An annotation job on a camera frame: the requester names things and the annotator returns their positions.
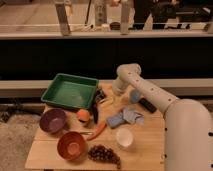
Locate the orange carrot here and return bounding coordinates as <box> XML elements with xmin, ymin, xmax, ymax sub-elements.
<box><xmin>86</xmin><ymin>121</ymin><xmax>107</xmax><ymax>141</ymax></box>

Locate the white cup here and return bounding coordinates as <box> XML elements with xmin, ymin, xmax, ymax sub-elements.
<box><xmin>116</xmin><ymin>128</ymin><xmax>134</xmax><ymax>148</ymax></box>

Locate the green plastic tray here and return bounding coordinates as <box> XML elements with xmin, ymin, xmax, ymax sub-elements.
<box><xmin>41</xmin><ymin>73</ymin><xmax>99</xmax><ymax>109</ymax></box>

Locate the grey-blue crumpled cloth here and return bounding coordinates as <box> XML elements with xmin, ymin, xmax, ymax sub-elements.
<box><xmin>123</xmin><ymin>108</ymin><xmax>144</xmax><ymax>125</ymax></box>

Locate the bunch of dark grapes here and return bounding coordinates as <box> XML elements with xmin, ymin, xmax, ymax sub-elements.
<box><xmin>88</xmin><ymin>145</ymin><xmax>121</xmax><ymax>169</ymax></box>

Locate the orange fruit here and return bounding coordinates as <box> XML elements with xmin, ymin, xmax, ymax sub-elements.
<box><xmin>77</xmin><ymin>109</ymin><xmax>90</xmax><ymax>122</ymax></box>

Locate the purple bowl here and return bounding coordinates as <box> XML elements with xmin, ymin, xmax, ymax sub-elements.
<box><xmin>39</xmin><ymin>108</ymin><xmax>66</xmax><ymax>134</ymax></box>

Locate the yellow banana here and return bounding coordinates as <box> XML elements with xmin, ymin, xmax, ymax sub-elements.
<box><xmin>100</xmin><ymin>96</ymin><xmax>120</xmax><ymax>106</ymax></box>

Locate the black handled knife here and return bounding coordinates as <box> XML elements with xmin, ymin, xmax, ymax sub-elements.
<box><xmin>92</xmin><ymin>88</ymin><xmax>106</xmax><ymax>124</ymax></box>

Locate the blue sponge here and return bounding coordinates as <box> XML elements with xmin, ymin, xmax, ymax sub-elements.
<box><xmin>106</xmin><ymin>113</ymin><xmax>126</xmax><ymax>129</ymax></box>

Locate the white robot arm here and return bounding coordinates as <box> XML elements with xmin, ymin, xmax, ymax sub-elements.
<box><xmin>112</xmin><ymin>63</ymin><xmax>213</xmax><ymax>171</ymax></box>

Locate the orange-brown bowl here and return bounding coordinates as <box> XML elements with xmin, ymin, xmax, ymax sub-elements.
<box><xmin>57</xmin><ymin>131</ymin><xmax>87</xmax><ymax>161</ymax></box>

